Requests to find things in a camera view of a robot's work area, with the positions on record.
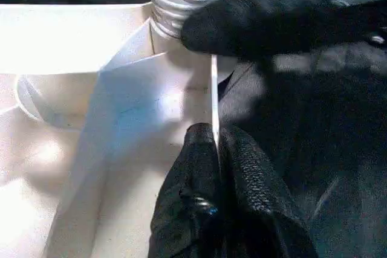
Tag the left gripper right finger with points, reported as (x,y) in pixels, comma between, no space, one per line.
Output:
(257,203)

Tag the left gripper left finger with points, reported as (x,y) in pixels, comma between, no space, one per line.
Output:
(193,194)

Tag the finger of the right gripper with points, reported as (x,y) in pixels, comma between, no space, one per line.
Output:
(242,28)

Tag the white plastic table top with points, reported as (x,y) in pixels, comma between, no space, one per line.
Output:
(60,155)

